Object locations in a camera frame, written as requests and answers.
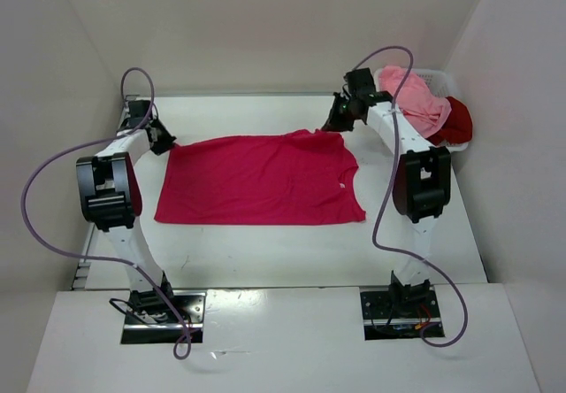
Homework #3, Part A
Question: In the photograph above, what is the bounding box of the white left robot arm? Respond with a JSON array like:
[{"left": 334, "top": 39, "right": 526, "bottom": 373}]
[{"left": 76, "top": 119, "right": 177, "bottom": 322}]

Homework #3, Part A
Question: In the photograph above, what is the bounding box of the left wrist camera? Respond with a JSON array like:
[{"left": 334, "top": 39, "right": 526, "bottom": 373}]
[{"left": 126, "top": 99, "right": 150, "bottom": 127}]

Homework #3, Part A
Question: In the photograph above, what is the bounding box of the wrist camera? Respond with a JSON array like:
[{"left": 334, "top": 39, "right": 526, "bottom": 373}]
[
  {"left": 344, "top": 67, "right": 377, "bottom": 98},
  {"left": 126, "top": 99, "right": 150, "bottom": 127}
]

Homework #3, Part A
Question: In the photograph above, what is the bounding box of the white plastic basket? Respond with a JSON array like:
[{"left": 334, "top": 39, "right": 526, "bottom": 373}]
[{"left": 373, "top": 68, "right": 469, "bottom": 152}]

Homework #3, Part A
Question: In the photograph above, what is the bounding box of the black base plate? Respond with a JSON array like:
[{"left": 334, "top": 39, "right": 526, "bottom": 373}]
[
  {"left": 360, "top": 289, "right": 445, "bottom": 341},
  {"left": 109, "top": 291, "right": 206, "bottom": 345}
]

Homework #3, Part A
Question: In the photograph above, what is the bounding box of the light pink t shirt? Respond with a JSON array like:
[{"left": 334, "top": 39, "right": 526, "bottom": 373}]
[{"left": 378, "top": 65, "right": 451, "bottom": 138}]

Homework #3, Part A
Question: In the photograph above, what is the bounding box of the dark red t shirt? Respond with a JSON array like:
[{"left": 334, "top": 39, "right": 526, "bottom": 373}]
[{"left": 427, "top": 96, "right": 473, "bottom": 146}]

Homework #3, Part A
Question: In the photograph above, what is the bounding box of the magenta t shirt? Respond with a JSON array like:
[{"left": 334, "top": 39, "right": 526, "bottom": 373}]
[{"left": 154, "top": 129, "right": 366, "bottom": 226}]

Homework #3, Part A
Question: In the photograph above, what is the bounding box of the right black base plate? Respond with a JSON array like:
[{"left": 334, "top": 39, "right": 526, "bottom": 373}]
[{"left": 360, "top": 289, "right": 445, "bottom": 341}]

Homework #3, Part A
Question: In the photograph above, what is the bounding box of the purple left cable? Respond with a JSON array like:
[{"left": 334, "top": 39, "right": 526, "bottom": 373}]
[{"left": 20, "top": 67, "right": 204, "bottom": 361}]

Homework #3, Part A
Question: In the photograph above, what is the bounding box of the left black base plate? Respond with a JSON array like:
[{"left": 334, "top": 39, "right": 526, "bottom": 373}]
[{"left": 109, "top": 291, "right": 206, "bottom": 345}]

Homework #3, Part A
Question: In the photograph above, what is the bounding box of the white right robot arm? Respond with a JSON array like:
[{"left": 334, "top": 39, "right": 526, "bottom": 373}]
[{"left": 323, "top": 92, "right": 451, "bottom": 316}]

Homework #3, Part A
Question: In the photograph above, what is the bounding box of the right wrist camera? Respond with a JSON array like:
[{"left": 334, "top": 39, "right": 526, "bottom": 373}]
[{"left": 344, "top": 67, "right": 377, "bottom": 98}]

